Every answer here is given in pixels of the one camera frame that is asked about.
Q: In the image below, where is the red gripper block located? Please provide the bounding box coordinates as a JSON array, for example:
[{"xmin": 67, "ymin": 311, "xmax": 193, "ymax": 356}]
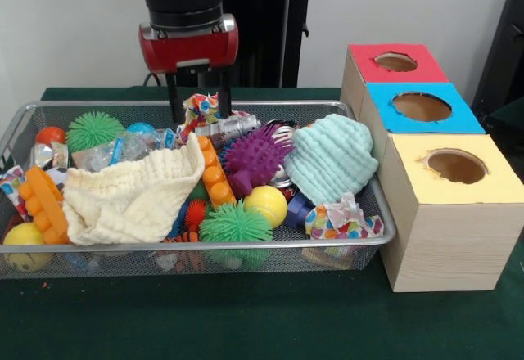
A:
[{"xmin": 138, "ymin": 12, "xmax": 240, "ymax": 124}]

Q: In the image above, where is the colourful dotted cloth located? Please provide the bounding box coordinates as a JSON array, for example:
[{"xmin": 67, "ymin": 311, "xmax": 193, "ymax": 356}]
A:
[
  {"xmin": 176, "ymin": 92, "xmax": 251, "ymax": 142},
  {"xmin": 305, "ymin": 191, "xmax": 386, "ymax": 241}
]

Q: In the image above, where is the wooden box with three holes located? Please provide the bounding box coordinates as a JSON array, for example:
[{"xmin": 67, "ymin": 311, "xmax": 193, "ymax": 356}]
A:
[{"xmin": 339, "ymin": 43, "xmax": 524, "ymax": 294}]

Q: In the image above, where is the purple spiky rubber toy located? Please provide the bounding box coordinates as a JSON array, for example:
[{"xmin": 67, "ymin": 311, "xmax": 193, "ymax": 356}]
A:
[{"xmin": 220, "ymin": 123, "xmax": 296, "ymax": 197}]

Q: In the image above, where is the orange toy building brick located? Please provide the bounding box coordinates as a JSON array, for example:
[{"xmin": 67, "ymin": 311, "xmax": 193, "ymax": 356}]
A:
[
  {"xmin": 18, "ymin": 166, "xmax": 70, "ymax": 245},
  {"xmin": 196, "ymin": 135, "xmax": 237, "ymax": 209}
]

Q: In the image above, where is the green spiky rubber ball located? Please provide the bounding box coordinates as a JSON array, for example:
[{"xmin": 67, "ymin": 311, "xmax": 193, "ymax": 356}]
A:
[
  {"xmin": 65, "ymin": 110, "xmax": 126, "ymax": 155},
  {"xmin": 199, "ymin": 200, "xmax": 274, "ymax": 245}
]

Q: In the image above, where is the yellow plastic ball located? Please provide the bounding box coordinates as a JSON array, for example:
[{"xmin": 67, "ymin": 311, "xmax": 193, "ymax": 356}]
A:
[{"xmin": 243, "ymin": 185, "xmax": 289, "ymax": 228}]

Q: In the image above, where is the cream knitted cloth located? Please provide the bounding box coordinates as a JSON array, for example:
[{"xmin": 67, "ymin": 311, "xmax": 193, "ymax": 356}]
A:
[{"xmin": 61, "ymin": 132, "xmax": 206, "ymax": 247}]

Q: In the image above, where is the mint green knitted cloth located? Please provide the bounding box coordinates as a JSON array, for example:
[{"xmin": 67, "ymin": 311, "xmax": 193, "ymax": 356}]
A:
[{"xmin": 282, "ymin": 113, "xmax": 381, "ymax": 205}]

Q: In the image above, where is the black cable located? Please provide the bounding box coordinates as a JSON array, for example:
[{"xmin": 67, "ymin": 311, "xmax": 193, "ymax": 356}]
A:
[{"xmin": 142, "ymin": 72, "xmax": 169, "ymax": 88}]

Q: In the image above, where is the silver wire mesh bin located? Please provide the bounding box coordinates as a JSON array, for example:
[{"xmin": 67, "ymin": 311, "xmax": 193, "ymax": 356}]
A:
[{"xmin": 0, "ymin": 98, "xmax": 397, "ymax": 281}]

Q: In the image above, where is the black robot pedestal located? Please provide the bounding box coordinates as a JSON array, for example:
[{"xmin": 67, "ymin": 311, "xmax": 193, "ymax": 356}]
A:
[{"xmin": 223, "ymin": 0, "xmax": 331, "ymax": 89}]

